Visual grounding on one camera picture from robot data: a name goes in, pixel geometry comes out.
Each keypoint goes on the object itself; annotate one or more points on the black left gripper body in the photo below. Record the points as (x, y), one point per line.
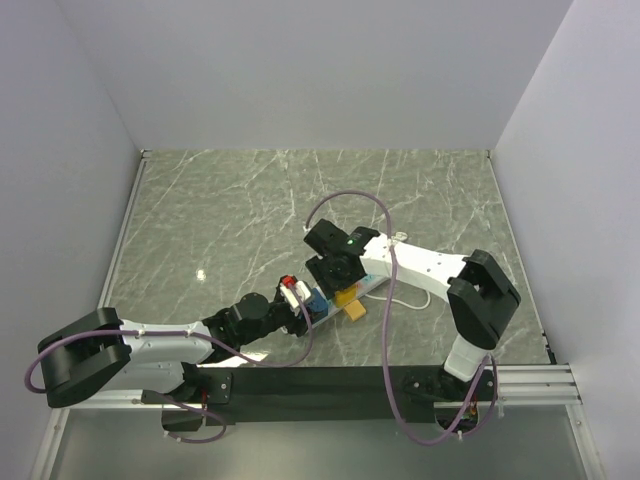
(279, 316)

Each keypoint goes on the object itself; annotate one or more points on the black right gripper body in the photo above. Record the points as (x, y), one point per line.
(329, 278)

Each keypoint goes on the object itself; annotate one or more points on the yellow cube socket adapter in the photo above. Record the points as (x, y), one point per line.
(344, 297)

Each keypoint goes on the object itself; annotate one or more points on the white power strip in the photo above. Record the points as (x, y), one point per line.
(364, 286)

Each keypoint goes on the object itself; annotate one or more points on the blue cube socket adapter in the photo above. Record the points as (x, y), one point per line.
(317, 306)

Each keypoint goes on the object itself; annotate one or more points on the small orange plug adapter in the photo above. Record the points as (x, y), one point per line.
(355, 310)

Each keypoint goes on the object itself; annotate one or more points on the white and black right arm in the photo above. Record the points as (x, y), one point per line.
(481, 297)

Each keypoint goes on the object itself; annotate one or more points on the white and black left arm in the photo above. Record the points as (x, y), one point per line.
(102, 351)

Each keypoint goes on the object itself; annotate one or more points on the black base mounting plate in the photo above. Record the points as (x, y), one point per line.
(260, 394)

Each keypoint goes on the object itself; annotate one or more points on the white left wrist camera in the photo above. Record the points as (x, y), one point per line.
(294, 291)

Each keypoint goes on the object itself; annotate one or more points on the aluminium frame rail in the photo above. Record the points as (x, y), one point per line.
(54, 432)

